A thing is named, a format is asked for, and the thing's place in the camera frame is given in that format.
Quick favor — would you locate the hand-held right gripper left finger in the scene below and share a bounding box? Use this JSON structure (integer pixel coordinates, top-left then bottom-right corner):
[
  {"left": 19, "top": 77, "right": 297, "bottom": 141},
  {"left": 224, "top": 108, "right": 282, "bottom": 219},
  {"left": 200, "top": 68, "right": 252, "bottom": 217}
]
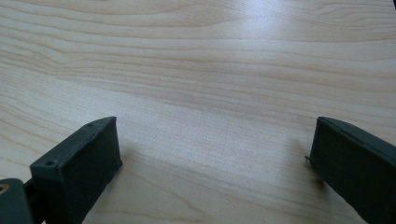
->
[{"left": 29, "top": 116, "right": 123, "bottom": 224}]

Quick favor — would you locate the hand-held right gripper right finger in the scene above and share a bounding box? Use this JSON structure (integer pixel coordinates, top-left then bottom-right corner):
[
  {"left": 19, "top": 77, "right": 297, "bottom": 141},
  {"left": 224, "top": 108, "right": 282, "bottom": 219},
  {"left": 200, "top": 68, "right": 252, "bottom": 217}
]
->
[{"left": 304, "top": 116, "right": 396, "bottom": 224}]

